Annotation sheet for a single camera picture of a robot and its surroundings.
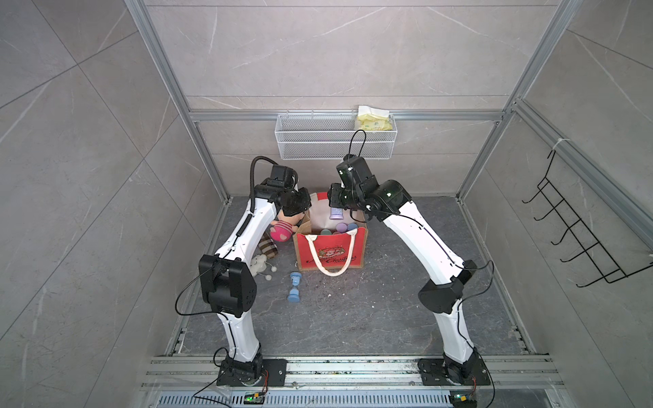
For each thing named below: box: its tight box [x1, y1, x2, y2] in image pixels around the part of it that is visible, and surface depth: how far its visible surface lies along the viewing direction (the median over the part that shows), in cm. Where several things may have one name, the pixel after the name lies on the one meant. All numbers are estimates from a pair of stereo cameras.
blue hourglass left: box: [287, 271, 302, 303], surface depth 90 cm
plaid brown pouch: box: [258, 231, 279, 259], surface depth 100 cm
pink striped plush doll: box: [270, 209, 305, 243], surface depth 103 cm
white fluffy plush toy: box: [249, 254, 278, 282], surface depth 95 cm
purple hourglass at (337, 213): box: [329, 207, 345, 221], surface depth 73 cm
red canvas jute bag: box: [293, 192, 369, 277], surface depth 80 cm
